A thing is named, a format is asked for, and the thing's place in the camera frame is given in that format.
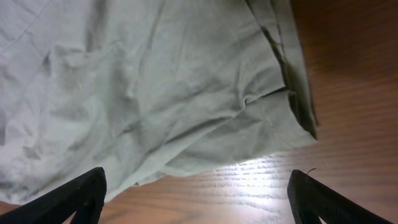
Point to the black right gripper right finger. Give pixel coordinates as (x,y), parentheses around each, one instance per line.
(312,202)

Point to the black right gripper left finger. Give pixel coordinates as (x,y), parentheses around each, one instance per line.
(81,198)

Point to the khaki shorts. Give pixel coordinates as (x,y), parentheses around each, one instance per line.
(145,89)

